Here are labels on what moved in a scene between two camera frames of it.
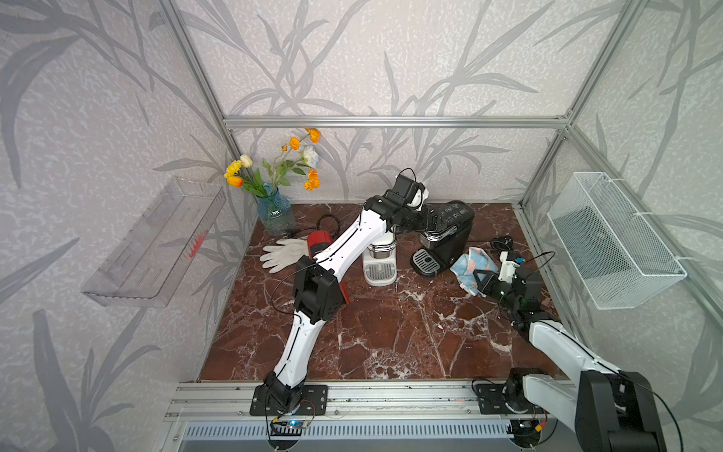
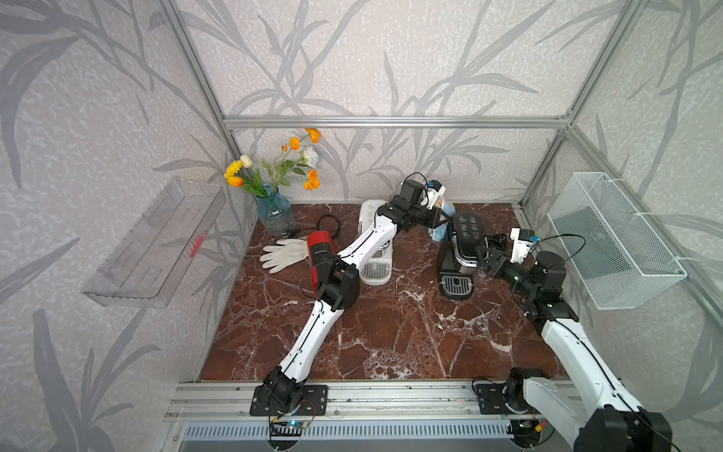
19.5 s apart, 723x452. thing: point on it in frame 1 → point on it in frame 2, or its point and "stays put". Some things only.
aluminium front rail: (231, 401) stays put
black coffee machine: (446, 240) → (457, 257)
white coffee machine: (378, 262) stays put
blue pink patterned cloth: (463, 267) → (441, 233)
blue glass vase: (276, 212) stays put
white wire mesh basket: (618, 257) stays put
